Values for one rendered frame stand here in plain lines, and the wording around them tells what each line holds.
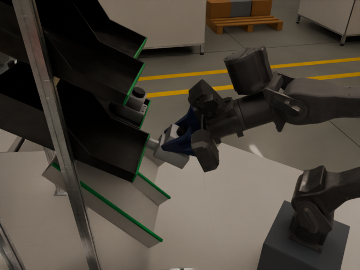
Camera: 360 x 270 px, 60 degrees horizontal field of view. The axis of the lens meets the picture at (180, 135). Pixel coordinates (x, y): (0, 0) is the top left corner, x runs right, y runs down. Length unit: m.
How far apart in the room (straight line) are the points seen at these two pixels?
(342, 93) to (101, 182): 0.50
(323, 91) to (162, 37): 3.95
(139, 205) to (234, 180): 0.43
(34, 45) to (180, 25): 3.97
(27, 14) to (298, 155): 2.47
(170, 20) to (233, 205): 3.57
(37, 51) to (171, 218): 0.64
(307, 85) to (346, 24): 4.94
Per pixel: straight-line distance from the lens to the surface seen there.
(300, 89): 0.51
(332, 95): 0.50
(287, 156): 2.69
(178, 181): 1.06
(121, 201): 0.73
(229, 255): 0.89
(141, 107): 0.71
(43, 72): 0.48
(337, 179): 0.61
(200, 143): 0.48
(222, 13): 5.98
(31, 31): 0.46
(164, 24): 4.34
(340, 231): 0.75
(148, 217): 0.76
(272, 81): 0.53
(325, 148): 2.90
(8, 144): 1.40
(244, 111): 0.53
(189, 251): 0.88
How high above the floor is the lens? 1.59
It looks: 35 degrees down
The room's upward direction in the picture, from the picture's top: straight up
